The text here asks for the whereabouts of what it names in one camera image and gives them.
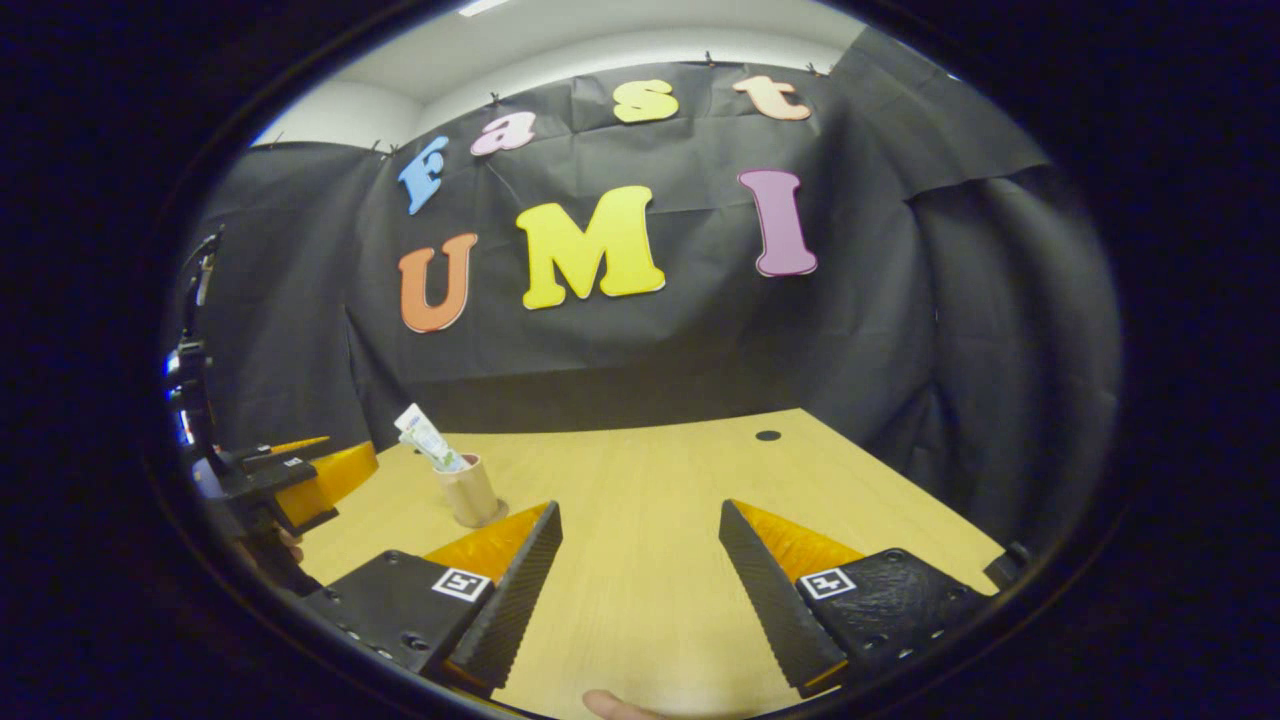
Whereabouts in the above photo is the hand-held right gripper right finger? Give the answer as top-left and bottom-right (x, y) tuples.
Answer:
(718, 498), (1001, 699)

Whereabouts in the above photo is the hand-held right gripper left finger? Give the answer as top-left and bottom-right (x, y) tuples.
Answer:
(300, 500), (563, 696)

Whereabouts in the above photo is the white toothpaste tube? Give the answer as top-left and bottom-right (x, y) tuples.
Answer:
(393, 402), (466, 473)

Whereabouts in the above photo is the beige cup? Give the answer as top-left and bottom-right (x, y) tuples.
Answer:
(433, 452), (501, 529)

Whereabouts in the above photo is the wooden desktop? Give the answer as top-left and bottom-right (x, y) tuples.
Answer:
(295, 407), (1006, 720)

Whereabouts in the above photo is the black backdrop cloth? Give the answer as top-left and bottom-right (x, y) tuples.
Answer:
(165, 45), (1126, 561)

